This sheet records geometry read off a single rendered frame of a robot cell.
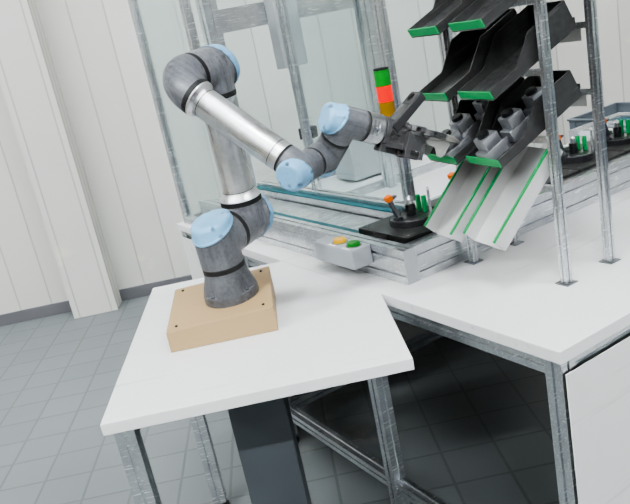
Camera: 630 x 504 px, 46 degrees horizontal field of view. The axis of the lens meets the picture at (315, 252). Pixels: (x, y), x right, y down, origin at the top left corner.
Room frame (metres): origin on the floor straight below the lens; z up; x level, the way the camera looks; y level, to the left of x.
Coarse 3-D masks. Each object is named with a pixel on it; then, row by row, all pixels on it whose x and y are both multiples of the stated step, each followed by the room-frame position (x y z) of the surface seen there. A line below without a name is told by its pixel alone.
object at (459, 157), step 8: (520, 80) 1.88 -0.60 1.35; (512, 88) 1.87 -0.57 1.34; (504, 96) 1.86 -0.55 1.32; (464, 104) 1.97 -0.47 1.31; (472, 104) 1.98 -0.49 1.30; (488, 104) 1.85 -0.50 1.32; (496, 104) 1.85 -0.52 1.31; (456, 112) 1.96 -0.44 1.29; (464, 112) 1.97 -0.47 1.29; (472, 112) 1.98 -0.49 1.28; (488, 112) 1.84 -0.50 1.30; (496, 112) 1.85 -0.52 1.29; (488, 120) 1.84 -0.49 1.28; (480, 128) 1.83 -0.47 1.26; (488, 128) 1.84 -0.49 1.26; (472, 144) 1.83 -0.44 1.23; (432, 152) 1.93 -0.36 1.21; (464, 152) 1.82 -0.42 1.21; (432, 160) 1.92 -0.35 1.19; (440, 160) 1.87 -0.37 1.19; (448, 160) 1.83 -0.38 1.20; (456, 160) 1.81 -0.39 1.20
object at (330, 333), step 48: (288, 288) 2.08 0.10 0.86; (336, 288) 1.99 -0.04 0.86; (144, 336) 1.92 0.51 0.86; (288, 336) 1.72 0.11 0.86; (336, 336) 1.66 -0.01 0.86; (384, 336) 1.61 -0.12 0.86; (144, 384) 1.61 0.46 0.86; (192, 384) 1.56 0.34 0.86; (240, 384) 1.51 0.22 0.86; (288, 384) 1.46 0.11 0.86; (336, 384) 1.46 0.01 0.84
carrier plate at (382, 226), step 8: (432, 208) 2.23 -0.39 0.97; (368, 224) 2.20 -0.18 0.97; (376, 224) 2.18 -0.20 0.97; (384, 224) 2.16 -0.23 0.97; (360, 232) 2.17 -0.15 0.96; (368, 232) 2.14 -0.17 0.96; (376, 232) 2.10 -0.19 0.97; (384, 232) 2.08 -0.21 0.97; (392, 232) 2.06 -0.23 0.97; (400, 232) 2.05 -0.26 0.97; (408, 232) 2.03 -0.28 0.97; (416, 232) 2.02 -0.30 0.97; (424, 232) 2.01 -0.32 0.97; (432, 232) 2.02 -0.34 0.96; (392, 240) 2.04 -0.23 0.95; (400, 240) 2.00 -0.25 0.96; (408, 240) 1.98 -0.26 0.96
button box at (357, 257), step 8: (320, 240) 2.16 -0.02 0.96; (328, 240) 2.15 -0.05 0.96; (320, 248) 2.14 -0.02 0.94; (328, 248) 2.10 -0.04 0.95; (336, 248) 2.06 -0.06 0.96; (344, 248) 2.03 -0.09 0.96; (352, 248) 2.02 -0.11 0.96; (360, 248) 2.01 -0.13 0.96; (368, 248) 2.03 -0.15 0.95; (320, 256) 2.15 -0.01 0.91; (328, 256) 2.11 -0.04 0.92; (336, 256) 2.07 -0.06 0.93; (344, 256) 2.03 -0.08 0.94; (352, 256) 2.00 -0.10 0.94; (360, 256) 2.01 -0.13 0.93; (368, 256) 2.02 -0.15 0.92; (336, 264) 2.08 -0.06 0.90; (344, 264) 2.04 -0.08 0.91; (352, 264) 2.00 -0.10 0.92; (360, 264) 2.01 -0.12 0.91; (368, 264) 2.02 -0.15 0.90
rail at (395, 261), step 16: (272, 224) 2.54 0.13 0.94; (288, 224) 2.44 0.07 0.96; (304, 224) 2.40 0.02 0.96; (272, 240) 2.57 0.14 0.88; (288, 240) 2.46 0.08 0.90; (304, 240) 2.36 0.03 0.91; (368, 240) 2.07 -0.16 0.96; (384, 240) 2.03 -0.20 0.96; (384, 256) 1.98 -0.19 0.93; (400, 256) 1.92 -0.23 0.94; (416, 256) 1.92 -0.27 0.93; (368, 272) 2.06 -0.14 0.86; (384, 272) 1.99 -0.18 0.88; (400, 272) 1.93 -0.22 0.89; (416, 272) 1.92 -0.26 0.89
